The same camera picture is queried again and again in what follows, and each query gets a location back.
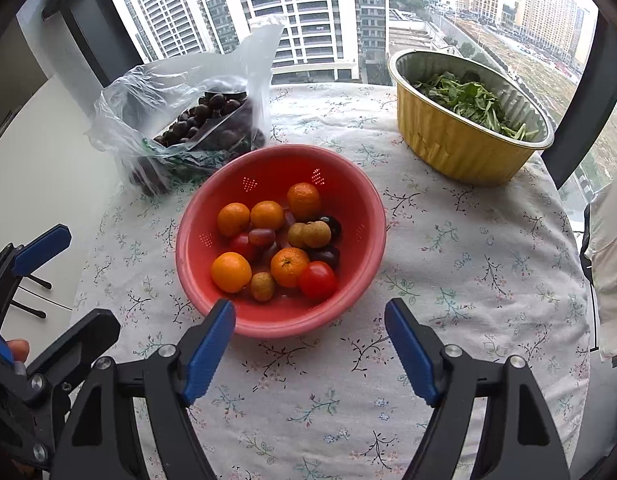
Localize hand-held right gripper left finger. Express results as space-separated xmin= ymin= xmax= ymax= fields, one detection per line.
xmin=49 ymin=298 xmax=237 ymax=480

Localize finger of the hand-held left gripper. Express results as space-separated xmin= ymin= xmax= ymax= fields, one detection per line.
xmin=0 ymin=225 xmax=72 ymax=331
xmin=18 ymin=309 xmax=122 ymax=471

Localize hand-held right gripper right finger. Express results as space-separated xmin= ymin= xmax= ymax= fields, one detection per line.
xmin=384 ymin=298 xmax=571 ymax=480

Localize orange mandarin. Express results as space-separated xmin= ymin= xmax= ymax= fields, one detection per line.
xmin=287 ymin=182 xmax=322 ymax=222
xmin=271 ymin=247 xmax=310 ymax=289
xmin=211 ymin=252 xmax=252 ymax=294
xmin=217 ymin=202 xmax=251 ymax=238
xmin=250 ymin=200 xmax=285 ymax=231

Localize red tomato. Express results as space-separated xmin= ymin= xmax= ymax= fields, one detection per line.
xmin=231 ymin=232 xmax=262 ymax=263
xmin=298 ymin=261 xmax=339 ymax=301

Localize dark purple plum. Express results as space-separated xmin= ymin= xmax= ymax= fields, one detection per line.
xmin=308 ymin=245 xmax=340 ymax=270
xmin=318 ymin=215 xmax=342 ymax=241

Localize red plastic colander bowl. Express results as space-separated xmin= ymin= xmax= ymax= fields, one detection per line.
xmin=175 ymin=144 xmax=387 ymax=339

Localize floral white tablecloth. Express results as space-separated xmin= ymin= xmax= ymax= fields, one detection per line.
xmin=71 ymin=82 xmax=591 ymax=480

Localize white cabinet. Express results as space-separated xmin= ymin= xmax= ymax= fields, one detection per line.
xmin=0 ymin=72 xmax=119 ymax=331

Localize clear plastic bag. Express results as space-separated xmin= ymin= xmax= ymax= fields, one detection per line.
xmin=86 ymin=22 xmax=285 ymax=197

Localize yellow foil bowl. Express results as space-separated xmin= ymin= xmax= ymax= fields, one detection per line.
xmin=388 ymin=50 xmax=555 ymax=187

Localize beige hanging cloth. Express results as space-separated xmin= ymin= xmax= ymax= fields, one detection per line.
xmin=581 ymin=172 xmax=617 ymax=361

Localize pile of dark chestnuts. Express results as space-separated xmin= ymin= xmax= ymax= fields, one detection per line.
xmin=131 ymin=89 xmax=266 ymax=196

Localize green leafy vegetables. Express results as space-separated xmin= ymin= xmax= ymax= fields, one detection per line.
xmin=412 ymin=71 xmax=540 ymax=142

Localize black cabinet handle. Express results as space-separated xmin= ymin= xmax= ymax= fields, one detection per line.
xmin=19 ymin=272 xmax=53 ymax=290
xmin=11 ymin=300 xmax=46 ymax=319

